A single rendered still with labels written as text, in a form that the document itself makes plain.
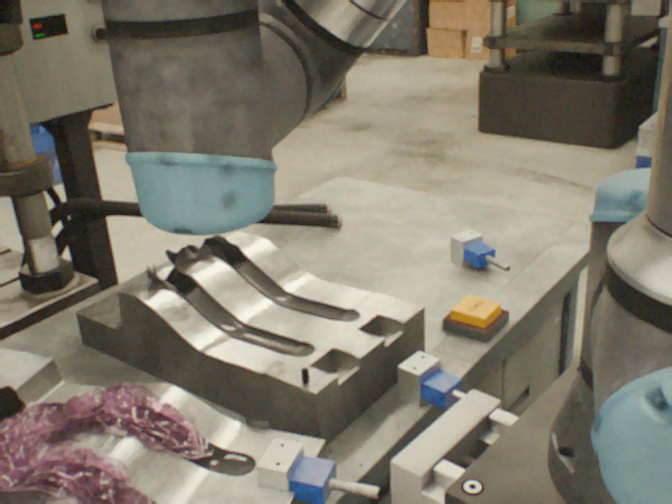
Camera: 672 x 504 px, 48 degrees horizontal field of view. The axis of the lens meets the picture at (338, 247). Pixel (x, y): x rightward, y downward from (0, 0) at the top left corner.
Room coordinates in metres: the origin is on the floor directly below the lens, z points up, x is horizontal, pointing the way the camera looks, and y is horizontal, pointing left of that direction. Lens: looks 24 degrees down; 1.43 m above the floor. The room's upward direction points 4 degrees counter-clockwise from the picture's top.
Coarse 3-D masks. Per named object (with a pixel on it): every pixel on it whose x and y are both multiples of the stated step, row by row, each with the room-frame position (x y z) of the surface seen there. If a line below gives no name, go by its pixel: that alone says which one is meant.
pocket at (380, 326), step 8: (376, 320) 0.96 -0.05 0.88; (384, 320) 0.96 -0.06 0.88; (392, 320) 0.95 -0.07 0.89; (360, 328) 0.93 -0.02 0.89; (368, 328) 0.95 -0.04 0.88; (376, 328) 0.96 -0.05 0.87; (384, 328) 0.96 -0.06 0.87; (392, 328) 0.95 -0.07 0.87; (400, 328) 0.94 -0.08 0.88; (376, 336) 0.95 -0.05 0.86; (384, 336) 0.95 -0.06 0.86; (392, 336) 0.94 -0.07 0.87
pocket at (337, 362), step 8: (328, 352) 0.87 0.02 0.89; (336, 352) 0.88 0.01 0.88; (344, 352) 0.87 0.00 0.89; (320, 360) 0.86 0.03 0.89; (328, 360) 0.87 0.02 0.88; (336, 360) 0.88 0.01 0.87; (344, 360) 0.87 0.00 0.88; (352, 360) 0.86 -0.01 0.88; (320, 368) 0.86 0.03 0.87; (328, 368) 0.87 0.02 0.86; (336, 368) 0.87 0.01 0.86; (344, 368) 0.87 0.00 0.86; (352, 368) 0.86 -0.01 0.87; (344, 376) 0.84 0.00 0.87
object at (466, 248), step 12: (456, 240) 1.30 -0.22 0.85; (468, 240) 1.29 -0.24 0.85; (480, 240) 1.30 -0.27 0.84; (456, 252) 1.30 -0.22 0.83; (468, 252) 1.27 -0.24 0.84; (480, 252) 1.26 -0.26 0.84; (492, 252) 1.27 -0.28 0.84; (468, 264) 1.29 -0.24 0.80; (480, 264) 1.25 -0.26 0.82; (504, 264) 1.22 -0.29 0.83
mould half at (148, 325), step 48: (240, 240) 1.16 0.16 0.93; (144, 288) 1.01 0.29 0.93; (240, 288) 1.04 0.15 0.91; (288, 288) 1.07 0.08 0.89; (336, 288) 1.07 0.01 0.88; (96, 336) 1.06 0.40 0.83; (144, 336) 0.98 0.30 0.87; (192, 336) 0.93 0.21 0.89; (288, 336) 0.92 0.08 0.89; (336, 336) 0.91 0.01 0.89; (192, 384) 0.92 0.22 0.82; (240, 384) 0.86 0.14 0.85; (288, 384) 0.80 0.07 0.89; (336, 384) 0.81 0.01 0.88; (384, 384) 0.89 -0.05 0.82; (288, 432) 0.81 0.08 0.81; (336, 432) 0.80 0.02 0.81
